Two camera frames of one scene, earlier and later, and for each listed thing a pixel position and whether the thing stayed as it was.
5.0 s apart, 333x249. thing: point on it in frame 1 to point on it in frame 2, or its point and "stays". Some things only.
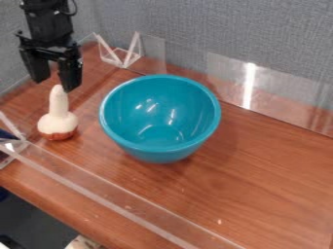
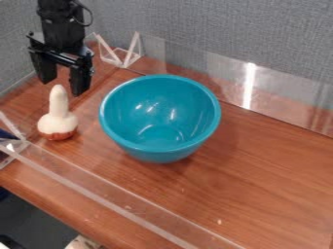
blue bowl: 161,117 stays
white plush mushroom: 58,124 stays
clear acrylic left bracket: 11,138 stays
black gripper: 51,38 to 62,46
